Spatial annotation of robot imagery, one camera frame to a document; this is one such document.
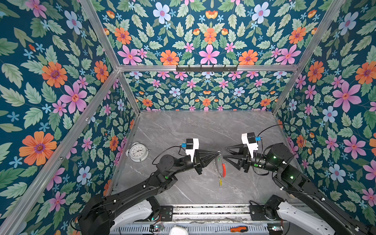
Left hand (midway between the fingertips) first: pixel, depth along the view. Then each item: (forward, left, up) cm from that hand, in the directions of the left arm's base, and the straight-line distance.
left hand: (218, 154), depth 53 cm
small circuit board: (-18, +29, -37) cm, 51 cm away
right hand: (+2, -4, -3) cm, 5 cm away
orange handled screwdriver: (-21, -11, -36) cm, 43 cm away
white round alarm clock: (+22, +45, -34) cm, 61 cm away
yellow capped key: (+1, -6, -38) cm, 39 cm away
